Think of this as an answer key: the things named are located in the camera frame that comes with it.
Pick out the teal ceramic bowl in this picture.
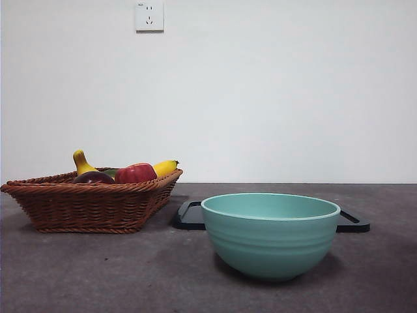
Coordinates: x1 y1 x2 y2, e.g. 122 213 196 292
200 192 341 282

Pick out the dark rectangular tray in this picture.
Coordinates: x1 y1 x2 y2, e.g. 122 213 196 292
172 200 371 233

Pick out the red apple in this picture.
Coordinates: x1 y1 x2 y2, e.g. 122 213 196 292
113 162 158 184

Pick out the yellow banana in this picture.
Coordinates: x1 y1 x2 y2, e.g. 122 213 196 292
72 149 180 179

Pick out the brown wicker basket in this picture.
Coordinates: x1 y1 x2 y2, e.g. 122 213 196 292
0 168 184 234

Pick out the white wall socket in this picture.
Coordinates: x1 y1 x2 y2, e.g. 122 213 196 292
135 0 165 33

